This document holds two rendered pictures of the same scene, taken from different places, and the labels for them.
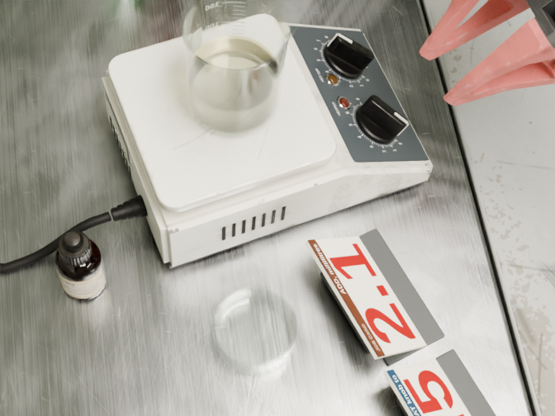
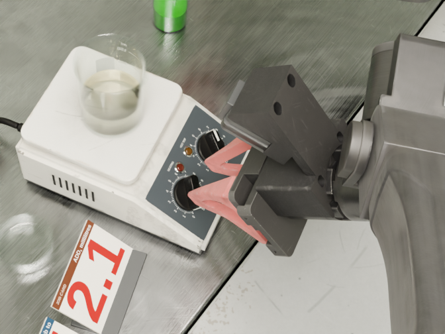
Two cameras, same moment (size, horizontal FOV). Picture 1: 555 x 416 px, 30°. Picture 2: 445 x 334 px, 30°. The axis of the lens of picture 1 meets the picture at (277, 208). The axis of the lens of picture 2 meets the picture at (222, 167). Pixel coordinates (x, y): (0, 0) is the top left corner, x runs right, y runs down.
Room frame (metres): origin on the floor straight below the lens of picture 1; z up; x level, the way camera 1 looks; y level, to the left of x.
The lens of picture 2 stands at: (0.13, -0.32, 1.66)
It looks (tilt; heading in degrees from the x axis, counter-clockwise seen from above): 61 degrees down; 42
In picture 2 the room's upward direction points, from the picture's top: 10 degrees clockwise
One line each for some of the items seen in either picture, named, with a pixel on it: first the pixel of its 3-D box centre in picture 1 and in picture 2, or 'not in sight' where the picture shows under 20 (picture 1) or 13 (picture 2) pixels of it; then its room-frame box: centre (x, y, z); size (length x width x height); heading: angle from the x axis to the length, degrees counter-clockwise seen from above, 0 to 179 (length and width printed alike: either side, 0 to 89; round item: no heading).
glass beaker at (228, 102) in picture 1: (239, 64); (113, 91); (0.36, 0.03, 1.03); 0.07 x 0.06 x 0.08; 108
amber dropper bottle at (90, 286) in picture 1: (78, 260); not in sight; (0.26, 0.12, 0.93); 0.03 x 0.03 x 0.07
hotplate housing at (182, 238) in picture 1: (255, 130); (128, 146); (0.37, 0.02, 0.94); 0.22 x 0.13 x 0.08; 118
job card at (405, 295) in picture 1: (375, 290); (100, 279); (0.27, -0.07, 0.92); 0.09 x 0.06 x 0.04; 35
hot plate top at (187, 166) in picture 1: (220, 108); (103, 112); (0.35, 0.04, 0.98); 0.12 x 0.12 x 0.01; 28
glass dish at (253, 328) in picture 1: (253, 331); (24, 243); (0.23, 0.01, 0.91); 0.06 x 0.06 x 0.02
